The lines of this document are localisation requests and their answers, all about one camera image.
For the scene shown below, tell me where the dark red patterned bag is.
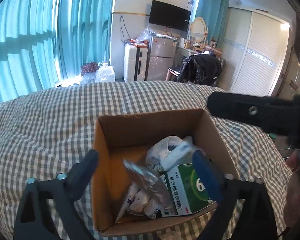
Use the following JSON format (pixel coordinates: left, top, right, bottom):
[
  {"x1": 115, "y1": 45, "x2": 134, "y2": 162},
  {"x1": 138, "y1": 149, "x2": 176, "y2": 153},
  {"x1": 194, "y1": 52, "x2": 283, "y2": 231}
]
[{"x1": 81, "y1": 62, "x2": 99, "y2": 77}]

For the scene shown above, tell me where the teal pill blister pack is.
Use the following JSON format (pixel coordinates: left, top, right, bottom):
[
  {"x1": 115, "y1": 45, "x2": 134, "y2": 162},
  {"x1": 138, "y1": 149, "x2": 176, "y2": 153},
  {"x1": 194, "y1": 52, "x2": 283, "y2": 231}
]
[{"x1": 122, "y1": 159, "x2": 176, "y2": 213}]

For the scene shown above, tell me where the right teal curtain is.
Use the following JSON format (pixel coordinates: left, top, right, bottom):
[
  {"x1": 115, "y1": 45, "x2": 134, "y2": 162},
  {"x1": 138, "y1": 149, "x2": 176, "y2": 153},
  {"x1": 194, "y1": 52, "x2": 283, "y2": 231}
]
[{"x1": 196, "y1": 0, "x2": 229, "y2": 48}]

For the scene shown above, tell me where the black wall television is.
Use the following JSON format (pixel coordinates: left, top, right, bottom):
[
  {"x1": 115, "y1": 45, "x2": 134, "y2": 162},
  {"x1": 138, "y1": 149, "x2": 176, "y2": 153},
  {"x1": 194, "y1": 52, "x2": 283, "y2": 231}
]
[{"x1": 149, "y1": 0, "x2": 191, "y2": 31}]

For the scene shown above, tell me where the teal curtain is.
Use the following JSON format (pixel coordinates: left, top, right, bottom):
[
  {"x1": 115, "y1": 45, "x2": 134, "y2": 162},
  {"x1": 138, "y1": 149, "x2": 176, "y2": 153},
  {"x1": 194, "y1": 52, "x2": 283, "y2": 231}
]
[
  {"x1": 53, "y1": 0, "x2": 113, "y2": 80},
  {"x1": 196, "y1": 0, "x2": 229, "y2": 48},
  {"x1": 0, "y1": 0, "x2": 63, "y2": 108}
]

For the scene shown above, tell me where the middle teal curtain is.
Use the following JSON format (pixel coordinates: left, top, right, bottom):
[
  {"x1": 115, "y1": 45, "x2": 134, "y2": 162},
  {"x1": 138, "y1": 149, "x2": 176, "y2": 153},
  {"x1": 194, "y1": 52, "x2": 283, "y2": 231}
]
[{"x1": 53, "y1": 0, "x2": 113, "y2": 80}]

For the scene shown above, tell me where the open cardboard box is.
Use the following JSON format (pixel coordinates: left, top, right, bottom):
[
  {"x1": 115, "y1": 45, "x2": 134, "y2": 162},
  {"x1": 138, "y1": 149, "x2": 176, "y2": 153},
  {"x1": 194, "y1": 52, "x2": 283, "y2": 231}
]
[{"x1": 91, "y1": 109, "x2": 239, "y2": 237}]

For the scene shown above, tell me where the black jacket on chair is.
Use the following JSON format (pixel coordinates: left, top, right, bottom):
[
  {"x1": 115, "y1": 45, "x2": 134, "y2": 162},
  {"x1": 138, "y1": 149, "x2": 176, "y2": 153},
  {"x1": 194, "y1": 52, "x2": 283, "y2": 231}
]
[{"x1": 177, "y1": 54, "x2": 222, "y2": 86}]

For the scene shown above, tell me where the white louvered wardrobe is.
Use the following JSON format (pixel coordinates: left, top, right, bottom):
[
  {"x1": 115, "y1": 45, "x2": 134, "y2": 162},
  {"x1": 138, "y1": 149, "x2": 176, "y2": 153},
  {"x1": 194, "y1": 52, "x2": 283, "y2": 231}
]
[{"x1": 219, "y1": 8, "x2": 290, "y2": 96}]

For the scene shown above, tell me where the white cloth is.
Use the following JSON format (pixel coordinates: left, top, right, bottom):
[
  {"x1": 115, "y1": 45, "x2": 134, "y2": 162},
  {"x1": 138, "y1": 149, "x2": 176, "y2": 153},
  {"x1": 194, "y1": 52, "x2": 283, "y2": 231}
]
[{"x1": 127, "y1": 183, "x2": 160, "y2": 219}]

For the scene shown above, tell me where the green 666 medicine box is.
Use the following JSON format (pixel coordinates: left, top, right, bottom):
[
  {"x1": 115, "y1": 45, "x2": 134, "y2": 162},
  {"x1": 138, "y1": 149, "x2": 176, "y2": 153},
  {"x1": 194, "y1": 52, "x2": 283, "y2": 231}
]
[{"x1": 160, "y1": 163, "x2": 213, "y2": 217}]

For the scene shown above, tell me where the white suitcase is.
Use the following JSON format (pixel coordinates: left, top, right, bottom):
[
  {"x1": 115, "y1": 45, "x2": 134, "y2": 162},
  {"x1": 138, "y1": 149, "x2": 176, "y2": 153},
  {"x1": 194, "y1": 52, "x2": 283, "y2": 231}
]
[{"x1": 123, "y1": 44, "x2": 148, "y2": 82}]

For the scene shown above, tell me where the light blue sock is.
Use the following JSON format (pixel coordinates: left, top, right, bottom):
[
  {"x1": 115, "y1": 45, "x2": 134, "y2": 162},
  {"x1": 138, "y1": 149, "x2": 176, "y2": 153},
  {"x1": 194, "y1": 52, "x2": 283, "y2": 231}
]
[{"x1": 158, "y1": 141, "x2": 193, "y2": 172}]

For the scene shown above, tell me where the white dressing table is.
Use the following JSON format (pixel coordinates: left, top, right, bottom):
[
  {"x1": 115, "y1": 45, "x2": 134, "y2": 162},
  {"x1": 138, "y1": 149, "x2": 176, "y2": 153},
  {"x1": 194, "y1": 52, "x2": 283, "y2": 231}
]
[{"x1": 174, "y1": 45, "x2": 222, "y2": 64}]

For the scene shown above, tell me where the large clear water jug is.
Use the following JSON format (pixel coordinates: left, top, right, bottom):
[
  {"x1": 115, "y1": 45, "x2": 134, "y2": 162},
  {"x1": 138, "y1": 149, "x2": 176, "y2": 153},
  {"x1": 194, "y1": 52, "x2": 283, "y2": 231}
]
[{"x1": 95, "y1": 62, "x2": 116, "y2": 83}]

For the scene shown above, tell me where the left teal curtain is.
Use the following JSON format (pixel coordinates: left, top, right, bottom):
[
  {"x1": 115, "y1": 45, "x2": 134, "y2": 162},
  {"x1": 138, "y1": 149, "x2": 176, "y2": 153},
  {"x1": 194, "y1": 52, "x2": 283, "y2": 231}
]
[{"x1": 0, "y1": 0, "x2": 63, "y2": 108}]

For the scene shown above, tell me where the checkered bed quilt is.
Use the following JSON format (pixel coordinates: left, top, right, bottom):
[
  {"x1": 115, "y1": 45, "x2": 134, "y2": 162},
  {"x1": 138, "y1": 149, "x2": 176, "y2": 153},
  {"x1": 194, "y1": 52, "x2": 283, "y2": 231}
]
[{"x1": 0, "y1": 81, "x2": 292, "y2": 239}]

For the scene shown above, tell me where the silver refrigerator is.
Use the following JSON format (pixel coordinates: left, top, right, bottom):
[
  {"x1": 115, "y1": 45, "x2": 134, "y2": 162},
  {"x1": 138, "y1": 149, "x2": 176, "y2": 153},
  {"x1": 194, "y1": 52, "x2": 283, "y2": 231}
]
[{"x1": 145, "y1": 35, "x2": 177, "y2": 81}]

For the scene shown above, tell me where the oval vanity mirror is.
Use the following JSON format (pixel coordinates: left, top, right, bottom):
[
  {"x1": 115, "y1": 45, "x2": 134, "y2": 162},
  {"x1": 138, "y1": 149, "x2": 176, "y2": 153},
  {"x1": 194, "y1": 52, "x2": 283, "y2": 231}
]
[{"x1": 190, "y1": 17, "x2": 208, "y2": 43}]

